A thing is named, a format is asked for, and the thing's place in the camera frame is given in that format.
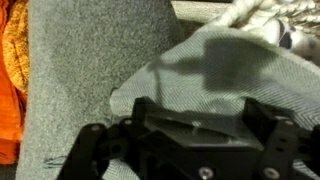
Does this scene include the white woven laundry basket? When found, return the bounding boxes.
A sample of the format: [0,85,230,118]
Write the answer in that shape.
[213,0,320,38]

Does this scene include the light grey fleece blanket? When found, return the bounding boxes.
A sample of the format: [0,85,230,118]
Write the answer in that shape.
[101,24,320,180]

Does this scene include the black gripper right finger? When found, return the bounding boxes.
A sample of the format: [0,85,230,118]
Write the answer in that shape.
[242,98,320,180]

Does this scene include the orange patterned blanket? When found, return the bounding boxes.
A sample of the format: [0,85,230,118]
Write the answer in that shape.
[0,0,31,166]

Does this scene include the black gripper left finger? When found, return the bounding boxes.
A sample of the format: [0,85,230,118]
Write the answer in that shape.
[56,96,201,180]

